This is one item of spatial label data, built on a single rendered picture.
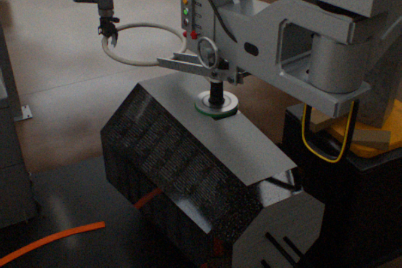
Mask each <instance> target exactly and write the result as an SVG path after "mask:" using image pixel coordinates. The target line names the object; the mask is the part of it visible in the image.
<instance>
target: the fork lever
mask: <svg viewBox="0 0 402 268"><path fill-rule="evenodd" d="M173 55H175V56H176V60H170V59H164V58H161V57H157V60H158V61H159V67H162V68H168V69H173V70H176V71H182V72H187V73H191V74H196V75H201V76H204V77H209V78H214V79H218V80H223V81H228V82H229V83H230V84H232V83H233V78H232V77H229V70H228V69H227V70H225V69H218V68H217V69H215V70H213V71H209V70H207V69H205V68H204V67H203V66H202V64H201V63H200V61H199V59H198V56H196V55H192V54H185V53H178V52H174V53H173ZM249 75H252V74H250V73H249V72H247V71H245V70H243V69H241V68H240V67H238V76H237V83H238V84H243V78H244V77H247V76H249ZM253 76H255V75H253Z"/></svg>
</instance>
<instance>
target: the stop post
mask: <svg viewBox="0 0 402 268"><path fill-rule="evenodd" d="M0 69H1V73H2V77H3V81H4V85H5V89H6V92H7V96H8V99H9V102H10V107H11V111H12V114H13V119H14V122H17V121H22V120H26V119H29V118H32V114H31V112H30V109H29V107H28V105H26V106H21V103H20V99H19V94H18V91H17V86H16V81H15V78H14V74H13V69H12V66H11V60H10V56H9V53H8V48H7V43H6V40H5V35H4V31H3V28H2V23H1V18H0Z"/></svg>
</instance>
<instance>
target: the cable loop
mask: <svg viewBox="0 0 402 268"><path fill-rule="evenodd" d="M359 104H360V100H359V99H357V100H355V101H353V102H352V105H351V110H350V111H349V114H348V119H347V123H346V129H345V135H344V138H343V144H342V147H341V150H340V153H339V155H338V156H337V157H333V156H331V155H329V154H327V153H325V152H323V151H322V150H320V149H319V148H318V147H316V146H315V145H314V144H313V143H312V141H311V140H310V134H309V128H310V117H311V112H312V106H310V105H308V104H306V103H304V111H303V121H302V137H303V142H304V144H305V146H306V147H307V148H308V149H309V150H310V151H311V152H312V153H313V154H314V155H316V156H317V157H319V158H320V159H322V160H324V161H326V162H328V163H330V164H333V165H338V164H341V163H343V162H344V161H345V159H346V157H347V155H348V152H349V149H350V146H351V142H352V137H353V133H354V128H355V122H356V119H357V113H358V108H359Z"/></svg>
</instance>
